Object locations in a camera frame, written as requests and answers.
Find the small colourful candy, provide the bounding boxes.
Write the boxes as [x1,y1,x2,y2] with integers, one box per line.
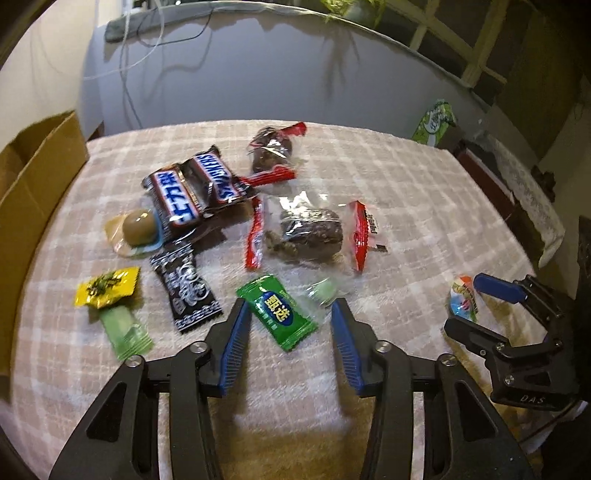
[448,275,479,323]

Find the light green candy wrapper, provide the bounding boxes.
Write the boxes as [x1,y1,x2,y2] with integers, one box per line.
[98,305,153,362]

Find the yellow candy packet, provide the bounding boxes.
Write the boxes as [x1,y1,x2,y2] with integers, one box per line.
[74,267,140,310]

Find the black patterned snack packet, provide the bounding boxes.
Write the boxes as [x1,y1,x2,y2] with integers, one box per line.
[150,243,222,333]

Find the dark green candy packet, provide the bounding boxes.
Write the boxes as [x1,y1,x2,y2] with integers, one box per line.
[236,275,318,352]

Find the clear red date pack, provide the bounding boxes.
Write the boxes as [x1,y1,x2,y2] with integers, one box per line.
[245,191,388,273]
[242,122,308,187]

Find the brown egg vacuum pack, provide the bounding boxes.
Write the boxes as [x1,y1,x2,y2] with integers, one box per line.
[104,209,162,258]

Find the Snickers bar Chinese label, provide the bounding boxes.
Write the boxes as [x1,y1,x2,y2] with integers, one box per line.
[141,163,219,244]

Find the Snickers bar English label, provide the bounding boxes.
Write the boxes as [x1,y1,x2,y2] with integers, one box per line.
[181,145,256,211]

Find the small clear green candy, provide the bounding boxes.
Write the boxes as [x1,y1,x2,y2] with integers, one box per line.
[305,277,352,307]

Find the lace covered side table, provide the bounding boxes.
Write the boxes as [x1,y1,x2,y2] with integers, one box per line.
[478,131,566,268]

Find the green snack bag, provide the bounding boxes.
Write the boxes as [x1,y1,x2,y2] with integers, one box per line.
[411,99,457,147]

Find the plaid beige tablecloth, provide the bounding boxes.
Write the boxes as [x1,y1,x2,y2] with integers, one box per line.
[1,121,533,479]

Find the brown cardboard box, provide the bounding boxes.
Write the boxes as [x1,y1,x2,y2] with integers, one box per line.
[1,110,89,401]

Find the potted spider plant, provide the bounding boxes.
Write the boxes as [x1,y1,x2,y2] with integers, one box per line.
[322,0,388,28]

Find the grey windowsill mat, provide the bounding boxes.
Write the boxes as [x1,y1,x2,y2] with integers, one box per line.
[104,0,329,44]

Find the white charging cable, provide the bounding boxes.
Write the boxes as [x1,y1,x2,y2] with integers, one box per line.
[82,0,167,82]

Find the black cable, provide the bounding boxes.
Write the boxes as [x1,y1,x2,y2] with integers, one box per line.
[135,8,215,49]

